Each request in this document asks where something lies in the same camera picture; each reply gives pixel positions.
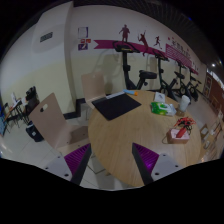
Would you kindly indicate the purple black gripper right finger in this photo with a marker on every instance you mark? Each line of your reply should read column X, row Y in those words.
column 153, row 166

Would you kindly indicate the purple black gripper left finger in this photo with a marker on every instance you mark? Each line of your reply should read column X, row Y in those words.
column 72, row 166

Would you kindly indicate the pink box with charger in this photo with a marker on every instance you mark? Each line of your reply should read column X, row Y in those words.
column 178, row 136

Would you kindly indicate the round wooden table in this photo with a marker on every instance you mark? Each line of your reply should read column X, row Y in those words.
column 112, row 141

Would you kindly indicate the light wooden chair near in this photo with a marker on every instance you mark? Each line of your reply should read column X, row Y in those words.
column 62, row 136

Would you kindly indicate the light wooden chair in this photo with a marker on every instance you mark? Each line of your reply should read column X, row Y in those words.
column 93, row 87
column 62, row 136

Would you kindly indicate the green wet wipes pack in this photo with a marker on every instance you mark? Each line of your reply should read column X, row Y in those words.
column 163, row 109

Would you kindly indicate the dark bin on floor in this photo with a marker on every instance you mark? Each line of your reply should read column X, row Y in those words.
column 33, row 132

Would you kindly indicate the black mat on table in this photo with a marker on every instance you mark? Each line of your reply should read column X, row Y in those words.
column 116, row 106

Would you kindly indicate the white card on table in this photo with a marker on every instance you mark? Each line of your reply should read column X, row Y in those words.
column 159, row 97

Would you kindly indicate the blue orange pen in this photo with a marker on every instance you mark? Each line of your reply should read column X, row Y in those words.
column 135, row 93

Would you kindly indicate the white paper cup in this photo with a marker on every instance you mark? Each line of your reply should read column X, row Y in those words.
column 185, row 100

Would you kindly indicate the small desk with items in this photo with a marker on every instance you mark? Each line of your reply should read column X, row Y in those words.
column 14, row 112

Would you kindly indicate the light wooden chair far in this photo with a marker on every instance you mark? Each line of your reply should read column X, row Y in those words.
column 93, row 87

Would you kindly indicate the black exercise bike farthest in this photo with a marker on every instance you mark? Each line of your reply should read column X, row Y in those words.
column 192, row 85

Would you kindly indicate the wall poster purple white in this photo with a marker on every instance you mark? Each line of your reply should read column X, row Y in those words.
column 83, row 38

